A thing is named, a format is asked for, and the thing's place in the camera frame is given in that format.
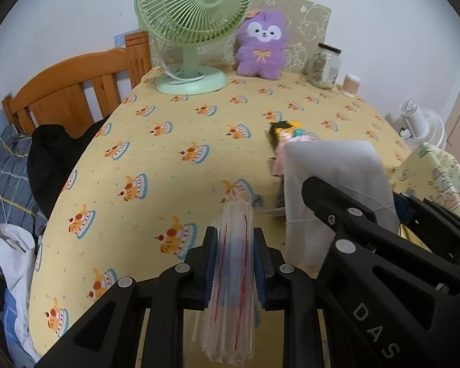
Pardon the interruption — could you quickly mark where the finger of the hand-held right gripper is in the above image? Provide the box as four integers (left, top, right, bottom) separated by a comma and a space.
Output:
301, 176, 460, 300
393, 194, 460, 265

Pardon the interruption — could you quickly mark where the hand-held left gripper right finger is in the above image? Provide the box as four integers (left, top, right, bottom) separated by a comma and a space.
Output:
253, 227, 330, 368

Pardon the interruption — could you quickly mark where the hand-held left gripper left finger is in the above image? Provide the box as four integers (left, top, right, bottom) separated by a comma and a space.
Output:
34, 226, 219, 368

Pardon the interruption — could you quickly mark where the clear plastic bag bundle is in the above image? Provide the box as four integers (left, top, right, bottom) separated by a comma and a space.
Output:
192, 190, 263, 366

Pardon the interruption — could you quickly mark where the pale patterned storage box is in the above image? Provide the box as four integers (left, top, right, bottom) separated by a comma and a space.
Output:
389, 143, 460, 225

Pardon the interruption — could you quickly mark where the pink packet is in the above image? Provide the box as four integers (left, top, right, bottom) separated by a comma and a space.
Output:
269, 132, 323, 178

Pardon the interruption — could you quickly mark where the white fan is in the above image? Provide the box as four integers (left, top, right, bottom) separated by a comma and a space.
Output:
391, 100, 447, 150

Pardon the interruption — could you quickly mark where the yellow cake print tablecloth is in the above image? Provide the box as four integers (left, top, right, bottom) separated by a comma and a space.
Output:
29, 65, 418, 368

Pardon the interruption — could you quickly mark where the glass jar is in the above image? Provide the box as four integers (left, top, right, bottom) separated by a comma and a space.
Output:
308, 43, 342, 90

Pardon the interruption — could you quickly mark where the purple plush toy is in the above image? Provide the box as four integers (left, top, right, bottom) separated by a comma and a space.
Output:
236, 11, 290, 81

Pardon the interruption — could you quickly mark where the beige patterned backing board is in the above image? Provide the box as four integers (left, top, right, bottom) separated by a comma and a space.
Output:
149, 0, 332, 81

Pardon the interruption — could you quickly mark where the black garment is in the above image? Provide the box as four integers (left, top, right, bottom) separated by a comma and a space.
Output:
27, 119, 112, 219

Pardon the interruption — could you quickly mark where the white garment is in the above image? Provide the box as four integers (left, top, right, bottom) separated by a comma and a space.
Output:
0, 222, 43, 365

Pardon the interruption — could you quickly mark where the blue plaid bedding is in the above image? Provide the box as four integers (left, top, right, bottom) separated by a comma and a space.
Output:
0, 125, 48, 254

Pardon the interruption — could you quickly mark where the green table fan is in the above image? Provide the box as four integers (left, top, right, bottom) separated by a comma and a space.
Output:
134, 0, 254, 96

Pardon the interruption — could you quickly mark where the white fan cable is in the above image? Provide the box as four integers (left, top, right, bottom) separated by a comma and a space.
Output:
153, 38, 205, 84

